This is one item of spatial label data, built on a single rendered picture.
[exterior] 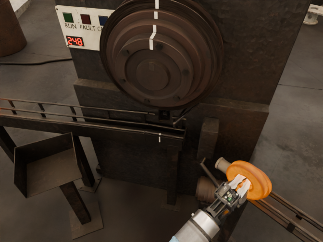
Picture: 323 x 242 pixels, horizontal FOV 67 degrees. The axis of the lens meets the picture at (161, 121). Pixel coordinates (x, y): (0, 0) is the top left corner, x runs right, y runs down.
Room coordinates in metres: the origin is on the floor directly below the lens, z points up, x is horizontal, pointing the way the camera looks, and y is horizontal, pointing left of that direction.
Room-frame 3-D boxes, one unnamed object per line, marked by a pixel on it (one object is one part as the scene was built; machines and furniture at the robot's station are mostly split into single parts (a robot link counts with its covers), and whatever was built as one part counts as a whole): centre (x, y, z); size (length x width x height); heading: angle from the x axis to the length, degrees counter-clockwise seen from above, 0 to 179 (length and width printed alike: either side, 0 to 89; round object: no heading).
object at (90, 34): (1.02, 0.31, 1.15); 0.26 x 0.02 x 0.18; 76
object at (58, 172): (0.68, 0.53, 0.36); 0.26 x 0.20 x 0.72; 111
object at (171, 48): (0.74, 0.03, 1.11); 0.28 x 0.06 x 0.28; 76
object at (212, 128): (0.79, -0.23, 0.68); 0.11 x 0.08 x 0.24; 166
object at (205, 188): (0.62, -0.29, 0.27); 0.22 x 0.13 x 0.53; 76
